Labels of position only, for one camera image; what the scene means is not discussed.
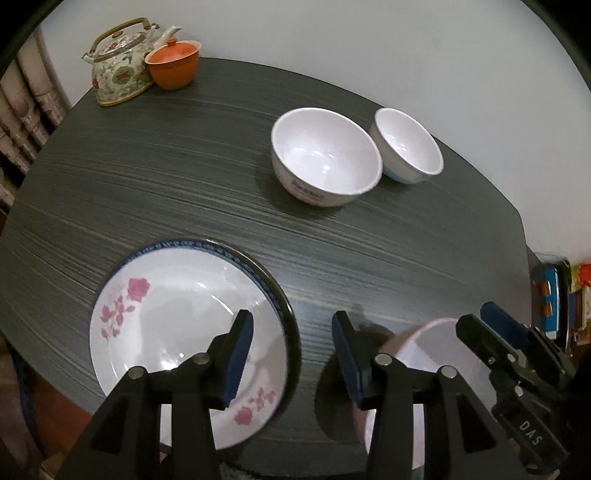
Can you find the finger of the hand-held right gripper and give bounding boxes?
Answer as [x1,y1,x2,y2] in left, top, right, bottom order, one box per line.
[455,314,523,403]
[479,302,576,389]

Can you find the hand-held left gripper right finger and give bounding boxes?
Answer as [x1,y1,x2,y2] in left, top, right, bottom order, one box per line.
[331,310,532,480]

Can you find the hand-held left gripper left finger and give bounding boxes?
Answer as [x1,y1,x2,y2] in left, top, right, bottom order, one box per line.
[55,308,256,480]

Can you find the pink bowl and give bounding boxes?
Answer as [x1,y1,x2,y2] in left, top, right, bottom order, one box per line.
[353,318,497,469]

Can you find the white plate with pink flowers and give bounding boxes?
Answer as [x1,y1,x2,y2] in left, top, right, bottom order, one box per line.
[89,251,289,450]

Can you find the large blue floral plate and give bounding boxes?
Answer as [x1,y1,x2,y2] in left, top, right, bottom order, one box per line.
[117,237,303,416]

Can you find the small white bowl blue print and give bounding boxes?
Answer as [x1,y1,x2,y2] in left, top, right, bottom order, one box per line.
[369,107,444,184]

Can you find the white bowl with dark lettering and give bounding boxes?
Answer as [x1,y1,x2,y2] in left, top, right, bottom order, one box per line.
[270,107,384,208]

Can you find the blue cardboard box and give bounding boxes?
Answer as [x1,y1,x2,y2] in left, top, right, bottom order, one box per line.
[531,263,571,337]

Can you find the colourful books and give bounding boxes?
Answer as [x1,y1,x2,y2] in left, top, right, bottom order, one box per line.
[570,262,591,347]

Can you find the orange lidded cup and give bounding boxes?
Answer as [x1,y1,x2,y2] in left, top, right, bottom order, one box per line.
[144,38,202,90]

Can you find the floral ceramic teapot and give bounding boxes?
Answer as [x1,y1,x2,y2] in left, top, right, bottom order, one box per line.
[82,17,182,108]

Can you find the beige patterned curtain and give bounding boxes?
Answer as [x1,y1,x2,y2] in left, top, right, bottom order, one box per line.
[0,32,71,214]

